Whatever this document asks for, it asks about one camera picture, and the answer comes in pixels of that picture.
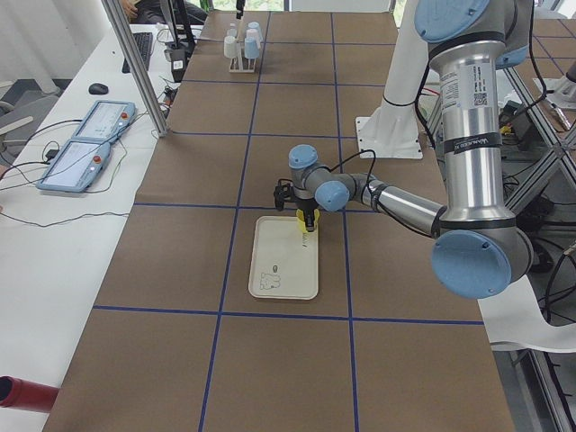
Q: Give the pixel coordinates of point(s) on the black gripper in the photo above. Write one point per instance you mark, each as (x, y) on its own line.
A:
(307, 207)

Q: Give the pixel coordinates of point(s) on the yellow plastic cup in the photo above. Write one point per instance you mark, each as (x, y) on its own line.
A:
(300, 215)

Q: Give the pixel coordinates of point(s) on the light blue plastic cup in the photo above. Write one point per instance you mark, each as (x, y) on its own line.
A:
(251, 48)

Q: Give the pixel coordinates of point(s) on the pale green plastic cup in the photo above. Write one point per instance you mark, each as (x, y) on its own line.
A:
(230, 47)

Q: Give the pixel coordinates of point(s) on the grey plastic cup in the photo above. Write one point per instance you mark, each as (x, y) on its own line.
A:
(232, 30)

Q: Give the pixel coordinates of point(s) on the pale blue plastic cup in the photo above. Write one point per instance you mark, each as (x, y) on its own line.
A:
(254, 25)

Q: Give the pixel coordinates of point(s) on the pink plastic cup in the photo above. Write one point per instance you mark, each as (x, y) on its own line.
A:
(254, 33)

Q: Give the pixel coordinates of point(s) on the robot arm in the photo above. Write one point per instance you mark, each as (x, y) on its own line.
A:
(240, 7)
(479, 249)

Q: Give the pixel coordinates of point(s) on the white plastic tray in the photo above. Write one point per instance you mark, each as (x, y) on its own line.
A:
(285, 260)

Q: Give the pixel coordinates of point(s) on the white chair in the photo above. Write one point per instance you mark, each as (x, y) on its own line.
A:
(513, 321)

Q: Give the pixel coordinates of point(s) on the far teach pendant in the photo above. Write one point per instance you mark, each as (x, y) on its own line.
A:
(106, 120)

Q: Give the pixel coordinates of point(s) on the teach pendant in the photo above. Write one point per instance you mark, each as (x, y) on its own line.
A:
(75, 167)
(106, 120)

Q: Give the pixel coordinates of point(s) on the near teach pendant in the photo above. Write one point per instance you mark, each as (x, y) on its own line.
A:
(75, 167)

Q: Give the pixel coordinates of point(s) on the black keyboard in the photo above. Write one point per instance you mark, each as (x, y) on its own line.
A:
(144, 42)

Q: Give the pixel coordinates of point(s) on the black computer mouse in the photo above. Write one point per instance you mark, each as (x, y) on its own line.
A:
(98, 89)

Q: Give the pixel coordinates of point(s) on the red cylinder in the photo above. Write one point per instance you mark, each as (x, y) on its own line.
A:
(19, 394)

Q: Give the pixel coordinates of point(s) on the white wire cup rack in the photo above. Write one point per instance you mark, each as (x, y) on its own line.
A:
(240, 64)

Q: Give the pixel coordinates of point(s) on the aluminium frame post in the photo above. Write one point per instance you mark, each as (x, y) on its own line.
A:
(122, 30)

